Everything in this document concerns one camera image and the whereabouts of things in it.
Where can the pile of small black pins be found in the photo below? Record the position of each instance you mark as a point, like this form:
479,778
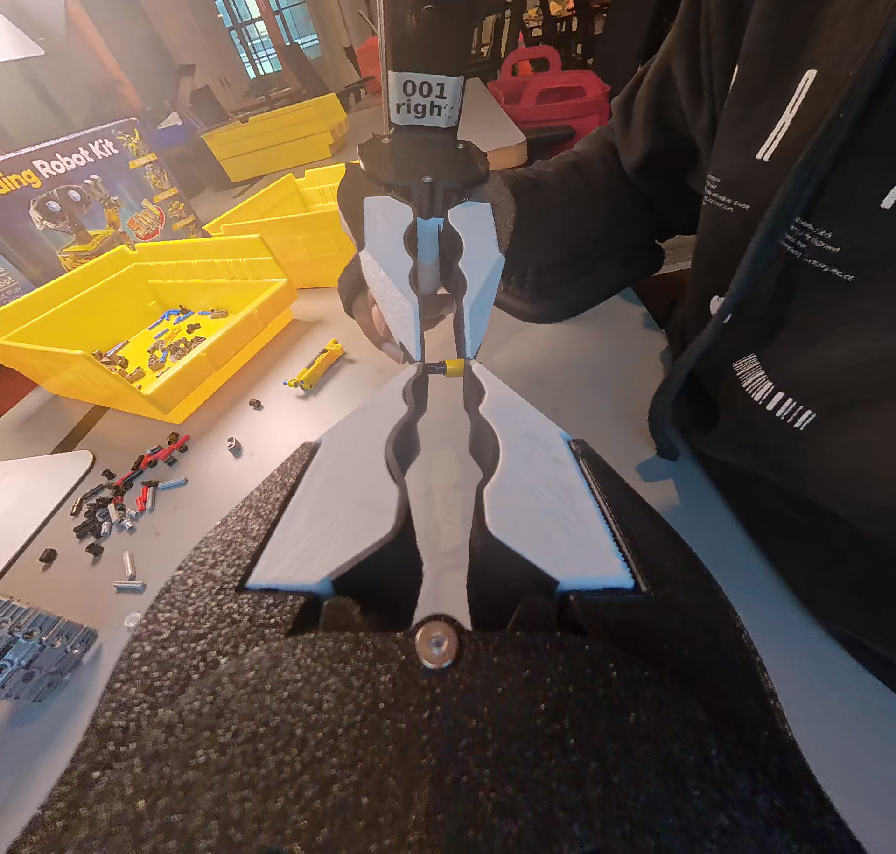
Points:
105,511

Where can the printed toy kit box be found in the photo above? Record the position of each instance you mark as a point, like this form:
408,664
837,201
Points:
70,203

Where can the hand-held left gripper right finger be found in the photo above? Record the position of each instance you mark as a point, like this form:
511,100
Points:
553,511

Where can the grey desk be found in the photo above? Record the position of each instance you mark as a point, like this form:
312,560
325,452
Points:
700,518

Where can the black printed sweatshirt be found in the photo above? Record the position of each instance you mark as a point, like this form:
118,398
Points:
805,308

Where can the yellow storage bin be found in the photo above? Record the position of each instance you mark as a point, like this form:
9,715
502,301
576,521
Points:
280,140
294,238
56,350

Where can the red plastic container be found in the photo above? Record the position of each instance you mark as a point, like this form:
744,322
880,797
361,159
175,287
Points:
553,105

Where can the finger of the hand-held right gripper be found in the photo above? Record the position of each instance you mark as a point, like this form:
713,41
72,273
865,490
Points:
385,259
483,259

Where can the assorted loose brick pieces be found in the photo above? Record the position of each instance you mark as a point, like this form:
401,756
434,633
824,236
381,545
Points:
168,343

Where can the grey brick axle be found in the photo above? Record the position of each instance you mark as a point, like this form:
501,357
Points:
129,586

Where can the yellow tracked toy bulldozer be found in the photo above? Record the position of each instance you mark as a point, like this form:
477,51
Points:
42,651

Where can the yellow brick assembly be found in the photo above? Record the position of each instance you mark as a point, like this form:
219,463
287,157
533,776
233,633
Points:
315,367

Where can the person's right hand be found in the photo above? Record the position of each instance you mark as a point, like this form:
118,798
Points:
378,329

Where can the paned wall window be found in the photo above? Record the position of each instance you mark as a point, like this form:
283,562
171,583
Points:
269,21

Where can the blue brick axle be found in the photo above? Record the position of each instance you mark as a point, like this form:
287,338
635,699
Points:
171,483

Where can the person's right forearm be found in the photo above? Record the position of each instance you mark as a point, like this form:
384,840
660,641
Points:
581,238

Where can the wooden side table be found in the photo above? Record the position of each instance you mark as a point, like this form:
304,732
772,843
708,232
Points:
490,126

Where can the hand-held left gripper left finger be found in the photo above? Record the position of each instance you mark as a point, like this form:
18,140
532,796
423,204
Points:
329,511

